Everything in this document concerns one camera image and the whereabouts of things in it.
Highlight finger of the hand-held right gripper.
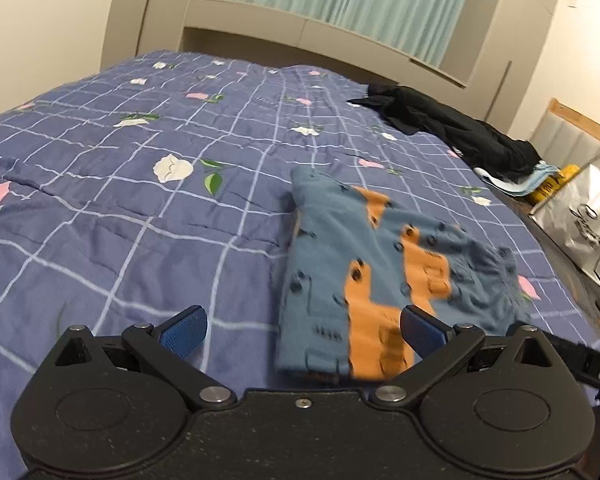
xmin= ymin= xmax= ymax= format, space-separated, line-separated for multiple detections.
xmin=544 ymin=331 xmax=600 ymax=392

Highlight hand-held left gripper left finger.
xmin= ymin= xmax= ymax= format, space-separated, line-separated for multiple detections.
xmin=54 ymin=304 xmax=237 ymax=411

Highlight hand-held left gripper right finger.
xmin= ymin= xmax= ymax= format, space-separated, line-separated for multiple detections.
xmin=369 ymin=304 xmax=557 ymax=409

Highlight blue pants with orange print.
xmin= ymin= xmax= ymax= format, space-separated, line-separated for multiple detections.
xmin=274 ymin=165 xmax=535 ymax=387

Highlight white shopping bag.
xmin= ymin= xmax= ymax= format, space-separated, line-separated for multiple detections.
xmin=529 ymin=150 xmax=600 ymax=283

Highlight purple checked floral quilt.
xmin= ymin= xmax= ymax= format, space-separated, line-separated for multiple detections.
xmin=0 ymin=49 xmax=600 ymax=480

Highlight yellow packet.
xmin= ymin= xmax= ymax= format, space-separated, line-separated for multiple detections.
xmin=524 ymin=163 xmax=582 ymax=207

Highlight light blue cloth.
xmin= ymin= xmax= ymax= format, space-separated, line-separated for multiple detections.
xmin=474 ymin=160 xmax=562 ymax=197

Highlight black clothing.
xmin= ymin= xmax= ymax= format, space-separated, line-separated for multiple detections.
xmin=347 ymin=82 xmax=540 ymax=182

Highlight beige wardrobe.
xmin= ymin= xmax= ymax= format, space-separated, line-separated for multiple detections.
xmin=442 ymin=0 xmax=567 ymax=128

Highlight beige window bench cabinet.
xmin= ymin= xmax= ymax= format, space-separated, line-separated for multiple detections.
xmin=179 ymin=0 xmax=470 ymax=90

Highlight padded headboard with wooden frame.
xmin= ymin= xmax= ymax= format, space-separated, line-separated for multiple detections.
xmin=530 ymin=98 xmax=600 ymax=173

